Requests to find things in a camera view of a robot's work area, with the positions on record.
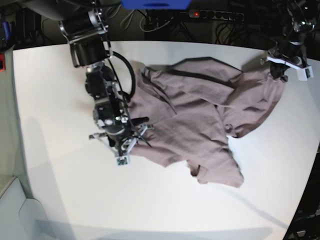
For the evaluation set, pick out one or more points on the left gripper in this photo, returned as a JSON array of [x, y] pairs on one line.
[[281, 60]]

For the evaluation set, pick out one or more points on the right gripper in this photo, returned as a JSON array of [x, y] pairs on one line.
[[122, 138]]

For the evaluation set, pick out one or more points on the mauve t-shirt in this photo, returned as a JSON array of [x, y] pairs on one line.
[[194, 106]]

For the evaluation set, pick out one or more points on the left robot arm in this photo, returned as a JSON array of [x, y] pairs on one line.
[[300, 20]]

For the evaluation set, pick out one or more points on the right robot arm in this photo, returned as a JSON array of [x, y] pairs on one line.
[[86, 31]]

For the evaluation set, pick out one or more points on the black power strip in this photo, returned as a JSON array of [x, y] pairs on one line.
[[216, 15]]

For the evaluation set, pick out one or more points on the red clamp at table edge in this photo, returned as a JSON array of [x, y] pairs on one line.
[[2, 63]]

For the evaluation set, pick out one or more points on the blue box overhead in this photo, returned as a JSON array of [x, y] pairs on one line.
[[155, 4]]

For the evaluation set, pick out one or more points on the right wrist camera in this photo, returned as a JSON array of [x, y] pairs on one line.
[[122, 160]]

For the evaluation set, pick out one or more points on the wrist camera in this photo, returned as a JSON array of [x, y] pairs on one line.
[[305, 73], [122, 160]]

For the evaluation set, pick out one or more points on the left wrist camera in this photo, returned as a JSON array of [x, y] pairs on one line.
[[305, 73]]

